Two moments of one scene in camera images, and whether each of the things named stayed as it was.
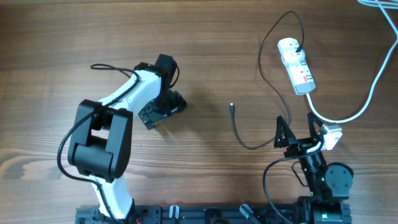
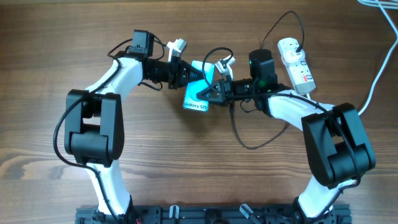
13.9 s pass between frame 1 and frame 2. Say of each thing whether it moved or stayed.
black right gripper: moved
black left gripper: moved
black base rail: stayed
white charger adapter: stayed
